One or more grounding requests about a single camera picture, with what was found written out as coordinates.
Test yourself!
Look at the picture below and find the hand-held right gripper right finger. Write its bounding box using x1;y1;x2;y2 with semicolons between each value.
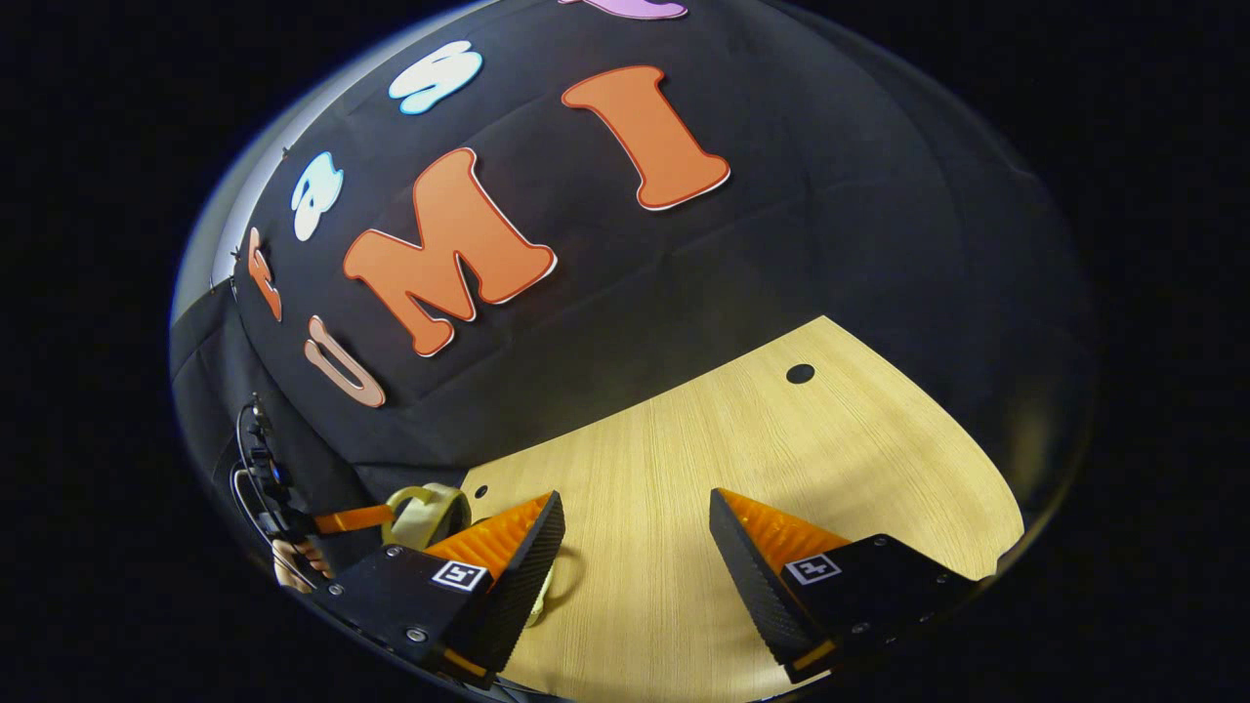
708;488;983;684

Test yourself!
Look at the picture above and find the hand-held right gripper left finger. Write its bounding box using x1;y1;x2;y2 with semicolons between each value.
327;491;565;691

